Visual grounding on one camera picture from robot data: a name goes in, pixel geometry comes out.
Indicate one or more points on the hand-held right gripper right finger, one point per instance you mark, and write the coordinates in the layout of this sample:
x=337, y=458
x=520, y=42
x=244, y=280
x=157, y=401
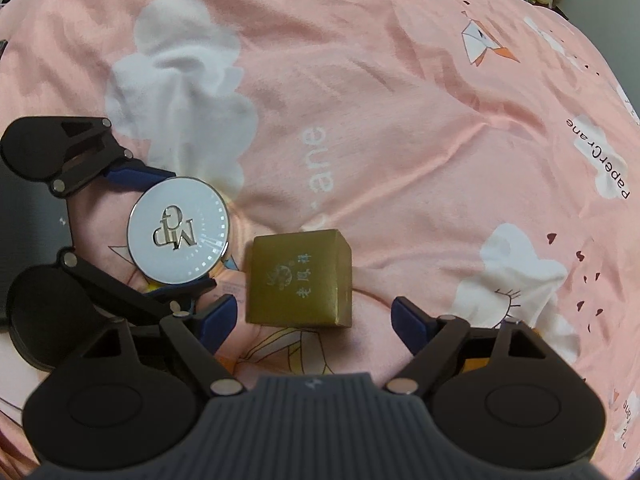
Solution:
x=407, y=321

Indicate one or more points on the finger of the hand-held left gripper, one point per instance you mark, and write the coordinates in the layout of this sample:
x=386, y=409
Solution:
x=197, y=287
x=132, y=176

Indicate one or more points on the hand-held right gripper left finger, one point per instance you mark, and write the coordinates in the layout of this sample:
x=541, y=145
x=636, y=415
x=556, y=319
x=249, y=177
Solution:
x=219, y=317

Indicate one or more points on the round white compact case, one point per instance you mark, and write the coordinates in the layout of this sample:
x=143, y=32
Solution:
x=177, y=230

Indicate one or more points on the small gold box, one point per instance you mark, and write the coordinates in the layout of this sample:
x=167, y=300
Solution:
x=295, y=275

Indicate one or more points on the pink printed bed sheet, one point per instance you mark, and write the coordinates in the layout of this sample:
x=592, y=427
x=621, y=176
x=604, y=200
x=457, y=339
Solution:
x=375, y=135

